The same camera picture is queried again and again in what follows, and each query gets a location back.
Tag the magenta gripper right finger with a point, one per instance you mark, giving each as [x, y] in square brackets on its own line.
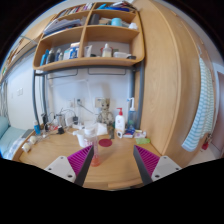
[153, 167]

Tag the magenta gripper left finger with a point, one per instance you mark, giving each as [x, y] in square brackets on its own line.
[73, 168]

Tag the green cloth pad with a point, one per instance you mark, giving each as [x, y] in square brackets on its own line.
[143, 140]

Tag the white plastic pitcher cup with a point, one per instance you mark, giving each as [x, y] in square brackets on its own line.
[80, 136]

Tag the white tape roll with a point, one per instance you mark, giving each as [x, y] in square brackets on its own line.
[26, 147]

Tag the small blue bottle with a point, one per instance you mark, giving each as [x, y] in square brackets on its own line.
[36, 128]

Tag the clear pump dispenser bottle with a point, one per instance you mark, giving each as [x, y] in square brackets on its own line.
[131, 114]

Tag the white pump lotion bottle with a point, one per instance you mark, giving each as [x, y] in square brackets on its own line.
[120, 122]

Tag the wooden Danbo robot figure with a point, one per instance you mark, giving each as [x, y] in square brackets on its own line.
[105, 116]

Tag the striped white green towel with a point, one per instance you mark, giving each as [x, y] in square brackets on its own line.
[203, 121]

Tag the light blue bed mattress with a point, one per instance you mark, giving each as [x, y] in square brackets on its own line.
[10, 138]

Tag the blue bottle on shelf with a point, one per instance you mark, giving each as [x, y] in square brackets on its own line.
[44, 57]

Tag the white spray bottle on shelf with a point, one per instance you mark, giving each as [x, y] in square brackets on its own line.
[106, 51]

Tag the tall wooden wardrobe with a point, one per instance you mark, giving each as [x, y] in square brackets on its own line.
[172, 79]

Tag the teal cup on shelf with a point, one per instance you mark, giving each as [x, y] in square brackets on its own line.
[116, 22]

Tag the grey metal frame post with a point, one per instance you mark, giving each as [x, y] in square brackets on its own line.
[141, 75]

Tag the wooden wall shelf unit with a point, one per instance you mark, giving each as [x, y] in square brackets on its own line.
[89, 33]

